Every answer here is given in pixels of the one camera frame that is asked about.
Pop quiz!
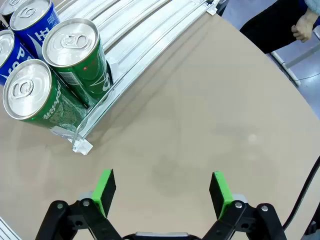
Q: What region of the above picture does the person's left hand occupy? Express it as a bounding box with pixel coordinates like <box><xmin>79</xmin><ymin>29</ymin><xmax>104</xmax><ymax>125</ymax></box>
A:
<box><xmin>291</xmin><ymin>10</ymin><xmax>316</xmax><ymax>43</ymax></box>

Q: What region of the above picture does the black robot cable hose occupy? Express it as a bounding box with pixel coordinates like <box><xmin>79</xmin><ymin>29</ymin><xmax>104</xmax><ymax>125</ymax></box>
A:
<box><xmin>282</xmin><ymin>154</ymin><xmax>320</xmax><ymax>230</ymax></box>

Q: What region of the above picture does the white desk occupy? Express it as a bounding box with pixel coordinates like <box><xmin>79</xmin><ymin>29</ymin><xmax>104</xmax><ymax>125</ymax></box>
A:
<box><xmin>269</xmin><ymin>37</ymin><xmax>320</xmax><ymax>88</ymax></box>

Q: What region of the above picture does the clear white can dispenser rack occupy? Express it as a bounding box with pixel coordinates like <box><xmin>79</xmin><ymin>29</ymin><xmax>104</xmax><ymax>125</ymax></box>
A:
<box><xmin>48</xmin><ymin>0</ymin><xmax>230</xmax><ymax>155</ymax></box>

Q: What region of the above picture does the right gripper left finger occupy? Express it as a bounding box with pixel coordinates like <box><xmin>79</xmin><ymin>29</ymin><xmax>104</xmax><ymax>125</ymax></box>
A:
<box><xmin>34</xmin><ymin>168</ymin><xmax>126</xmax><ymax>240</ymax></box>

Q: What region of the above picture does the person in teal fleece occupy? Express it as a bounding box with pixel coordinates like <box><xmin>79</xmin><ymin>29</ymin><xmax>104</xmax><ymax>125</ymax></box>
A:
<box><xmin>239</xmin><ymin>0</ymin><xmax>320</xmax><ymax>55</ymax></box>

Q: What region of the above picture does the green soda can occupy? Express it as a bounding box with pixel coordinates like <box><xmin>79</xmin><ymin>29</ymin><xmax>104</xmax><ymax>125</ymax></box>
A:
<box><xmin>2</xmin><ymin>58</ymin><xmax>88</xmax><ymax>133</ymax></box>
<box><xmin>41</xmin><ymin>17</ymin><xmax>114</xmax><ymax>107</ymax></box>

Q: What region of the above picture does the person's left forearm teal sleeve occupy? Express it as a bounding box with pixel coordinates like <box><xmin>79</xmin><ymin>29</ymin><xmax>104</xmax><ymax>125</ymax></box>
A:
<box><xmin>303</xmin><ymin>0</ymin><xmax>320</xmax><ymax>16</ymax></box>

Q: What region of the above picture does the white slotted mounting panel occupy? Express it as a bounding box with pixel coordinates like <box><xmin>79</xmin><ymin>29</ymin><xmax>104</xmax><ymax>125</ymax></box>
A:
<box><xmin>0</xmin><ymin>216</ymin><xmax>20</xmax><ymax>240</ymax></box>

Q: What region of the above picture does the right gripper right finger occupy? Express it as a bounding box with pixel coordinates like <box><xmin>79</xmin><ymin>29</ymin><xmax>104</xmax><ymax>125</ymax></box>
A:
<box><xmin>199</xmin><ymin>171</ymin><xmax>288</xmax><ymax>240</ymax></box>

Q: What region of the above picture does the blue Pocari Sweat can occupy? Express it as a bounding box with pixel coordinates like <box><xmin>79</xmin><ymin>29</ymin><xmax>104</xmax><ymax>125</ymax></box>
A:
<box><xmin>9</xmin><ymin>0</ymin><xmax>62</xmax><ymax>61</ymax></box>
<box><xmin>0</xmin><ymin>29</ymin><xmax>36</xmax><ymax>87</ymax></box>

